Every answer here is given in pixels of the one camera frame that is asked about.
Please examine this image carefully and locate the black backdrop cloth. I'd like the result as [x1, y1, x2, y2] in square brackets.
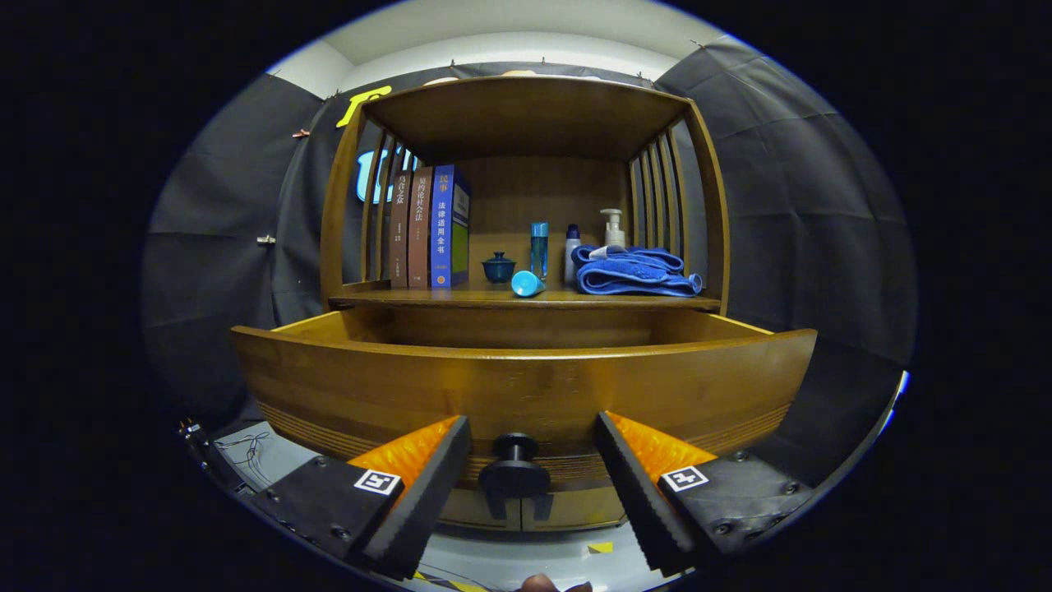
[140, 37, 917, 486]

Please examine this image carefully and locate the wooden cabinet with shelf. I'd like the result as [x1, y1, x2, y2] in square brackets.
[319, 76, 732, 531]

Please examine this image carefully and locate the wooden drawer with black knob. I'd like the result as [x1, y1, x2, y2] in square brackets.
[230, 308, 819, 523]

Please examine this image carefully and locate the dark brown book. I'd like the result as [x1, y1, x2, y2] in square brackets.
[389, 171, 412, 289]

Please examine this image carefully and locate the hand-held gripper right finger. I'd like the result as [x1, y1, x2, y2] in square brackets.
[592, 411, 814, 576]

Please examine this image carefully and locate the wooden cabinet door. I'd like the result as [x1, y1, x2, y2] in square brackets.
[440, 489, 521, 532]
[524, 485, 630, 530]

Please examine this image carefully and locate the reddish brown book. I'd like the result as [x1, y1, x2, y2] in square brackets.
[408, 168, 434, 289]

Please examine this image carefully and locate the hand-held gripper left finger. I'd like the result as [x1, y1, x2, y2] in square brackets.
[251, 415, 473, 583]

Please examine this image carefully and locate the blue book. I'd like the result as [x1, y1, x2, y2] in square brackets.
[429, 164, 472, 289]

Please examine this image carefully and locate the wooden countertop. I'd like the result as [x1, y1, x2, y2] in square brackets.
[329, 280, 722, 312]

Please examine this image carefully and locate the folded blue towel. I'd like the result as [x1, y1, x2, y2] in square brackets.
[571, 244, 704, 297]

